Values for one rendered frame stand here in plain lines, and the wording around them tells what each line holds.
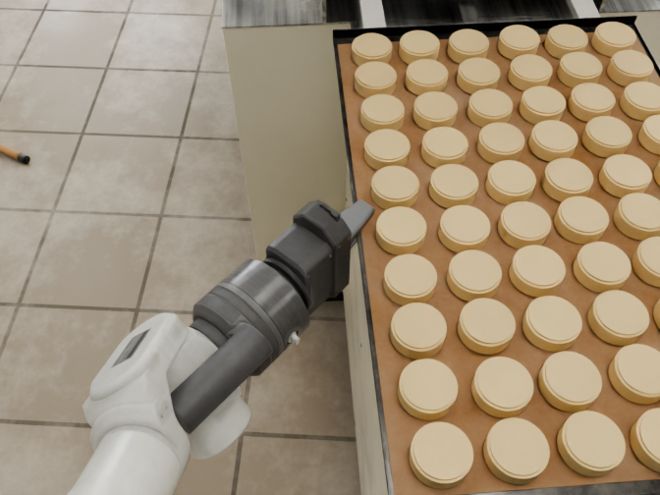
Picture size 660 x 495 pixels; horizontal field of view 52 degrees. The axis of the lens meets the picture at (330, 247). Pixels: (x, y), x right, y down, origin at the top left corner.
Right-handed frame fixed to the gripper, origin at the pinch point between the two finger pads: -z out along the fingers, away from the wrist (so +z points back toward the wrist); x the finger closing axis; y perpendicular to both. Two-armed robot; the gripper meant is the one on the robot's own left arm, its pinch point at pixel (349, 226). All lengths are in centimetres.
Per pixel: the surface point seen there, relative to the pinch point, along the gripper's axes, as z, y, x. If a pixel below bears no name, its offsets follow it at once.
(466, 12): -43.2, 13.9, -3.2
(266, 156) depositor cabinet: -24, 38, -34
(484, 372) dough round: 5.9, -19.9, 1.8
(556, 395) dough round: 3.6, -25.6, 1.6
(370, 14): -29.8, 21.0, 0.3
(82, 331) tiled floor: 11, 72, -90
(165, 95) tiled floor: -58, 121, -89
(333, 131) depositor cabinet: -32, 29, -28
